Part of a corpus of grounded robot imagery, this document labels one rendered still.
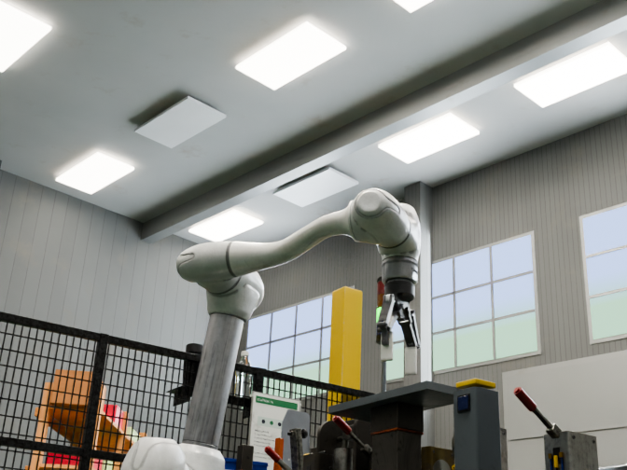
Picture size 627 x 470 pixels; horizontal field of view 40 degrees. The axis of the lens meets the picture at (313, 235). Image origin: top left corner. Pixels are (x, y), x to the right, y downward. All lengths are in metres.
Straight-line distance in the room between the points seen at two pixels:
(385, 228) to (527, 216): 9.60
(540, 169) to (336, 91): 2.98
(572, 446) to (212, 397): 1.02
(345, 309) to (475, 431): 1.95
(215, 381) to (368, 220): 0.71
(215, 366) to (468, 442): 0.88
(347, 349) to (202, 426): 1.36
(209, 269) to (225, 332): 0.20
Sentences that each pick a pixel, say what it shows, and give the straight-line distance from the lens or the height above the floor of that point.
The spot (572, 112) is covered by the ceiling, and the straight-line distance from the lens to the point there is 11.23.
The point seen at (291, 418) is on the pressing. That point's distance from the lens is 3.06.
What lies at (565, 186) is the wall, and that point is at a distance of 11.43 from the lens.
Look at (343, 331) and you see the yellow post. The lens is 3.67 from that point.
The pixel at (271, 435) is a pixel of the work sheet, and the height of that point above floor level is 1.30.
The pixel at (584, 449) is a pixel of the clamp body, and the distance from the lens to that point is 1.90.
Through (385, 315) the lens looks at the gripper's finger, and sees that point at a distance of 2.05.
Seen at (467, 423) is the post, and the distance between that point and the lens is 1.84.
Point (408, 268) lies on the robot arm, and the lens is 2.14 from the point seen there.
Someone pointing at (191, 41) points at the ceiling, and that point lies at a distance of 10.02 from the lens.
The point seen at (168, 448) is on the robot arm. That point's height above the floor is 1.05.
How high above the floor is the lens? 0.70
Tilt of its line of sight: 24 degrees up
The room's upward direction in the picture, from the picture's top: 3 degrees clockwise
